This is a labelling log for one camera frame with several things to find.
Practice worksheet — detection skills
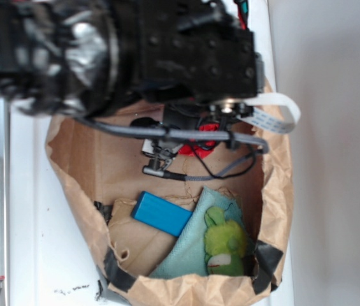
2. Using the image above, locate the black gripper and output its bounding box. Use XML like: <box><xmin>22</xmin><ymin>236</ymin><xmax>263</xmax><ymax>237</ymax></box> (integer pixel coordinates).
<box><xmin>136</xmin><ymin>1</ymin><xmax>263</xmax><ymax>118</ymax></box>

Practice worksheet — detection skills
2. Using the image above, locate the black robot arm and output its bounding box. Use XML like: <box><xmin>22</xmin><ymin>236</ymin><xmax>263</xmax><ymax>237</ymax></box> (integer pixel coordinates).
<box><xmin>0</xmin><ymin>1</ymin><xmax>264</xmax><ymax>118</ymax></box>

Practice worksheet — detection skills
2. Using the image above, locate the red crumpled paper ball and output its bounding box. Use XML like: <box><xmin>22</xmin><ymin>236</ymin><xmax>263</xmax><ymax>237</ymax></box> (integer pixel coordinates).
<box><xmin>178</xmin><ymin>123</ymin><xmax>219</xmax><ymax>159</ymax></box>

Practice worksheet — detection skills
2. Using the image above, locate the small black clip microphone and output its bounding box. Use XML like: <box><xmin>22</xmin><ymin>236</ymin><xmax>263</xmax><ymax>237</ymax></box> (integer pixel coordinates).
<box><xmin>130</xmin><ymin>117</ymin><xmax>182</xmax><ymax>178</ymax></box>

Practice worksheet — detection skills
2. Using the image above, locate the brown paper bag tray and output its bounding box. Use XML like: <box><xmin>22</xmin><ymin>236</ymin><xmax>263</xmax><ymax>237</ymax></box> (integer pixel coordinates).
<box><xmin>45</xmin><ymin>76</ymin><xmax>294</xmax><ymax>306</ymax></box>

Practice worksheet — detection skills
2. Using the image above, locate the blue rectangular block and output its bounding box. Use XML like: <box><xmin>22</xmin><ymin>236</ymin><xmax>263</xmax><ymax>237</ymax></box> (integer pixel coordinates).
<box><xmin>131</xmin><ymin>191</ymin><xmax>192</xmax><ymax>237</ymax></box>

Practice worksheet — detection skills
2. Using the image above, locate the green plush toy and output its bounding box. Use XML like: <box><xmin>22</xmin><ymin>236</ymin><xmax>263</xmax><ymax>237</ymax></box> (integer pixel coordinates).
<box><xmin>204</xmin><ymin>207</ymin><xmax>248</xmax><ymax>277</ymax></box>

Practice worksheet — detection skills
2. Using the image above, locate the light teal cloth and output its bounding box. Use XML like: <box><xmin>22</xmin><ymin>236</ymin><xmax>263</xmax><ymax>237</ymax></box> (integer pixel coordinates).
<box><xmin>149</xmin><ymin>187</ymin><xmax>243</xmax><ymax>279</ymax></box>

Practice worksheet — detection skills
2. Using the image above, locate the white flat ribbon cable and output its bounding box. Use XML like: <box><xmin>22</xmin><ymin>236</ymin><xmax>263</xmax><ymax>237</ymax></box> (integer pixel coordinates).
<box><xmin>235</xmin><ymin>92</ymin><xmax>301</xmax><ymax>135</ymax></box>

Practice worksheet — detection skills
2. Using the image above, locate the grey braided cable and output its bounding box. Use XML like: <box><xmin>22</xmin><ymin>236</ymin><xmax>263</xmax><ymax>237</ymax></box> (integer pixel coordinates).
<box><xmin>71</xmin><ymin>116</ymin><xmax>270</xmax><ymax>183</ymax></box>

